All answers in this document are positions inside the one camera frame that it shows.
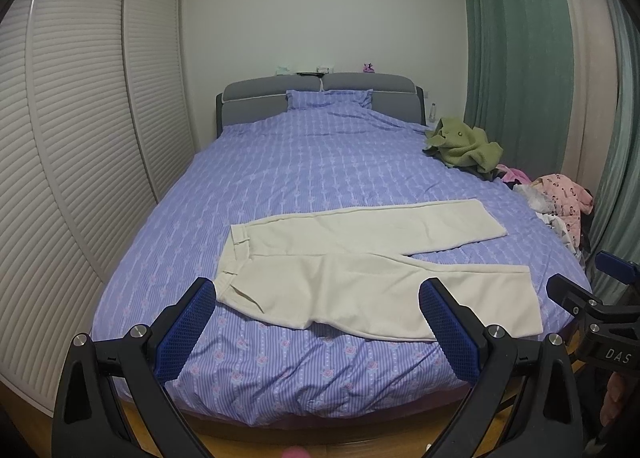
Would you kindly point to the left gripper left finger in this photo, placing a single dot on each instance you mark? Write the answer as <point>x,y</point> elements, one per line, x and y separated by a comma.
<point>89,420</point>

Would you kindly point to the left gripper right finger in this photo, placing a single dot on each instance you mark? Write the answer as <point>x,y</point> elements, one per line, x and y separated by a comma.
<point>545,419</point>

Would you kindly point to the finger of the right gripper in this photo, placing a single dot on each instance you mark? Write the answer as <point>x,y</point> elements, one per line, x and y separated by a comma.
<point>623,271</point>
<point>572,298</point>

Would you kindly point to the cream white pants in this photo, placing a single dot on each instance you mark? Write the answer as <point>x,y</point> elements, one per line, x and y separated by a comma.
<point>358,270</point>

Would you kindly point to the person right hand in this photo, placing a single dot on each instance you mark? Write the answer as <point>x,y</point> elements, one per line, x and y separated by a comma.
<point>613,399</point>

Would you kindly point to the pink patterned garment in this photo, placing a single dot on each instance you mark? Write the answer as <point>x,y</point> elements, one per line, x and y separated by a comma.
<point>570,201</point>

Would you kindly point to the magenta pink garment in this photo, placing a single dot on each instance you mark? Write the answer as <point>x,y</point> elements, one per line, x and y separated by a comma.
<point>511,176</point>

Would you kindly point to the olive green garment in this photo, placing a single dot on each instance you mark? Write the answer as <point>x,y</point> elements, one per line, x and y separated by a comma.
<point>463,147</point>

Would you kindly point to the white bottle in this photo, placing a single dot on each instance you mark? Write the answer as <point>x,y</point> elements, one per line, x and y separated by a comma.
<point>432,116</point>

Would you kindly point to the green curtain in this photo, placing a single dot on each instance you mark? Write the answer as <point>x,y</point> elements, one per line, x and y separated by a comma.
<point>556,82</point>

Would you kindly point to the white louvered wardrobe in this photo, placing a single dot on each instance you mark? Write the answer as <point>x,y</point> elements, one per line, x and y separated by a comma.
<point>95,130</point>

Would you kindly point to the purple floral pillow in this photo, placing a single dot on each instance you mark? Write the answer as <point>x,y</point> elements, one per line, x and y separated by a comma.
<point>318,99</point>

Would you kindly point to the small pink toy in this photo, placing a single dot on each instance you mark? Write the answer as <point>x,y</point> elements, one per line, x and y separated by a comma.
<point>368,68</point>

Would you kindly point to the grey upholstered headboard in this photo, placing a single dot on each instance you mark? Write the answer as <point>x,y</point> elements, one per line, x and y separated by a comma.
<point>258,99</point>

